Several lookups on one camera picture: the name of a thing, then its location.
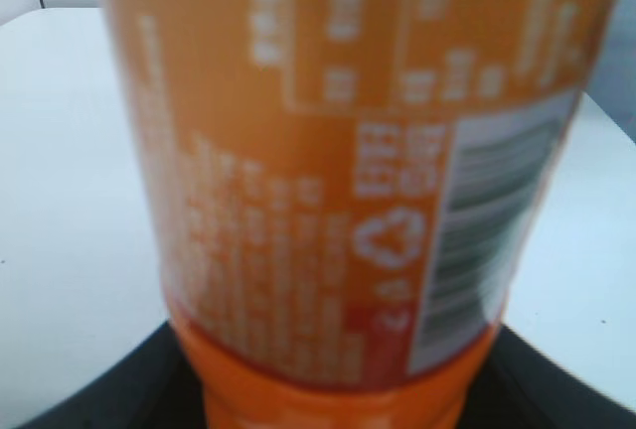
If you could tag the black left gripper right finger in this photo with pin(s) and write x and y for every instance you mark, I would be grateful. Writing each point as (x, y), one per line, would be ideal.
(519, 388)

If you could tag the orange Mirinda soda bottle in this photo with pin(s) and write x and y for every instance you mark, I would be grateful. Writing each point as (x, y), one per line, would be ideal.
(341, 189)

